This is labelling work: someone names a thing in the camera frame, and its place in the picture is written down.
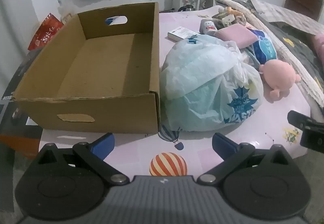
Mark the pink pillow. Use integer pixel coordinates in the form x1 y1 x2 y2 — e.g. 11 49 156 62
311 34 324 63

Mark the red snack bag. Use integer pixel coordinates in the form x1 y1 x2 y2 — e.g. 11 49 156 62
27 13 64 50

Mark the pink scrub sponge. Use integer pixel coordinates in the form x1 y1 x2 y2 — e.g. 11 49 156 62
215 24 259 49

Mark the grey quilt with yellow print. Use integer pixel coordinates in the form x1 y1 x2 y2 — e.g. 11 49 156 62
223 0 324 93

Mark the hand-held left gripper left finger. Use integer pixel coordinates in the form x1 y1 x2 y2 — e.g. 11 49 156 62
38 132 129 186

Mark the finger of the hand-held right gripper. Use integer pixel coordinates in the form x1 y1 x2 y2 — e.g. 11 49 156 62
288 110 311 129

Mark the white blue paper box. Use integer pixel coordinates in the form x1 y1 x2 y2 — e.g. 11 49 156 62
167 26 198 42

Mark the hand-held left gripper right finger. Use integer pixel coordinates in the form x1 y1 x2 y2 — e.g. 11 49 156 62
197 132 288 186

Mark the grey white rolled cloth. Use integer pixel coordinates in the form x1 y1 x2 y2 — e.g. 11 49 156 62
234 14 247 26

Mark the orange striped rolled cloth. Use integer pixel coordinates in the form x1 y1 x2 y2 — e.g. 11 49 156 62
226 6 243 16

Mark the pink plush toy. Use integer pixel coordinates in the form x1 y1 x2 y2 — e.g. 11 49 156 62
258 59 302 103

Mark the white yogurt bottle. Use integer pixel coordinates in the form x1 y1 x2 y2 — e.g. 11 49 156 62
200 19 218 36

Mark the blue white tissue pack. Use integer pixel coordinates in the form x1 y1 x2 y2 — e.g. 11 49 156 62
247 27 277 65

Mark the large white printed plastic bag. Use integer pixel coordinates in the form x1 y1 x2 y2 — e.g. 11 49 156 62
159 34 264 132

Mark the checked beige cloth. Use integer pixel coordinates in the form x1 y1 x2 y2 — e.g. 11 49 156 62
247 0 319 28

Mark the brown cardboard box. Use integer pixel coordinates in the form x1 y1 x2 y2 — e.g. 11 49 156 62
11 2 161 134

